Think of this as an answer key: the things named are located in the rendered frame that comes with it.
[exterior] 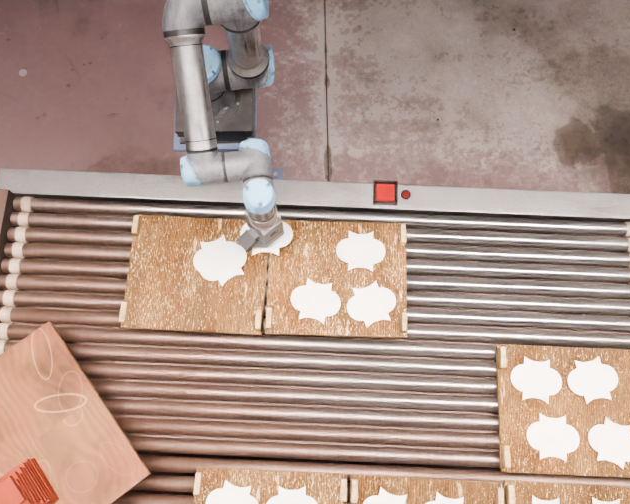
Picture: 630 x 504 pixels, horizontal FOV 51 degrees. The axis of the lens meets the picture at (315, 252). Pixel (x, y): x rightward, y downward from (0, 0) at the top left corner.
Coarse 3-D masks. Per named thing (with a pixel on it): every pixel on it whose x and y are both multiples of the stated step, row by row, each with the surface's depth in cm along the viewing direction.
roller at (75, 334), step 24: (0, 336) 191; (24, 336) 191; (72, 336) 191; (96, 336) 191; (120, 336) 191; (144, 336) 191; (168, 336) 191; (192, 336) 191; (216, 336) 191; (240, 336) 191; (264, 336) 192; (288, 336) 193
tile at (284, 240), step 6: (246, 228) 184; (288, 228) 184; (240, 234) 184; (288, 234) 184; (276, 240) 183; (282, 240) 183; (288, 240) 183; (258, 246) 183; (264, 246) 183; (270, 246) 183; (276, 246) 183; (282, 246) 183; (252, 252) 182; (258, 252) 182; (264, 252) 183; (270, 252) 182; (276, 252) 182
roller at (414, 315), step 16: (0, 304) 195; (16, 304) 195; (32, 304) 195; (48, 304) 194; (64, 304) 194; (80, 304) 194; (96, 304) 194; (112, 304) 194; (416, 320) 194; (432, 320) 194; (448, 320) 193; (464, 320) 193; (480, 320) 193; (496, 320) 193; (512, 320) 193; (528, 320) 193; (544, 320) 193; (560, 320) 193; (576, 320) 193; (592, 320) 193; (608, 320) 193; (624, 320) 193
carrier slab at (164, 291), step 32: (160, 224) 200; (192, 224) 200; (224, 224) 200; (160, 256) 196; (192, 256) 197; (256, 256) 197; (128, 288) 194; (160, 288) 194; (192, 288) 194; (224, 288) 194; (256, 288) 194; (128, 320) 191; (160, 320) 191; (192, 320) 191; (224, 320) 191
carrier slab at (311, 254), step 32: (288, 224) 200; (320, 224) 200; (352, 224) 200; (384, 224) 200; (288, 256) 197; (320, 256) 197; (384, 256) 197; (288, 288) 194; (288, 320) 191; (352, 320) 191; (384, 320) 191
